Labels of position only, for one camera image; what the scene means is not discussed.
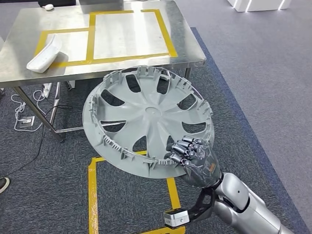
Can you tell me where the black floor cable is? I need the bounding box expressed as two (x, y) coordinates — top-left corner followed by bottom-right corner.
(0, 97), (73, 178)

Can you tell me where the person's shoe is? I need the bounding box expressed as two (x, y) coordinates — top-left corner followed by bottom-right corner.
(0, 176), (11, 195)

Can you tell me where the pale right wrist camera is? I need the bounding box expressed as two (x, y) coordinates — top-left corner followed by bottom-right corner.
(164, 208), (190, 229)

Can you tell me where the grey plastic wheel hubcap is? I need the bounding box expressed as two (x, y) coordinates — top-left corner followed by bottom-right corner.
(82, 65), (215, 180)

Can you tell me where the grey floor socket box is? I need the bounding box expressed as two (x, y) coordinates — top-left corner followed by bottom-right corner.
(19, 116), (36, 127)

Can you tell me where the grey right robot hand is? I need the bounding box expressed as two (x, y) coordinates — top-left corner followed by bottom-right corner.
(165, 136), (223, 189)

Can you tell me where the stainless steel workbench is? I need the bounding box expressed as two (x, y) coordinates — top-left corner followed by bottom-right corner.
(0, 0), (207, 143)

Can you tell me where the yellow bench marking tape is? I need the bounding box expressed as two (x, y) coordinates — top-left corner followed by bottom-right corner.
(34, 9), (178, 68)

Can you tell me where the yellow floor tape square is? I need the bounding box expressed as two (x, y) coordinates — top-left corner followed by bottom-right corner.
(88, 150), (186, 234)

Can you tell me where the white curved plastic part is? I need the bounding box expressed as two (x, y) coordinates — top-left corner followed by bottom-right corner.
(26, 34), (63, 74)

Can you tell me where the silver metal case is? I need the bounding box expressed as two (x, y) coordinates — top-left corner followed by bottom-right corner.
(79, 0), (125, 6)

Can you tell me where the white display platform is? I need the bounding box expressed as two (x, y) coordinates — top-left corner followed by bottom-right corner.
(227, 0), (292, 13)

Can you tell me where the white floor cable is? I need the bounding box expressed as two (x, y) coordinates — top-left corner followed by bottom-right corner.
(11, 90), (47, 133)

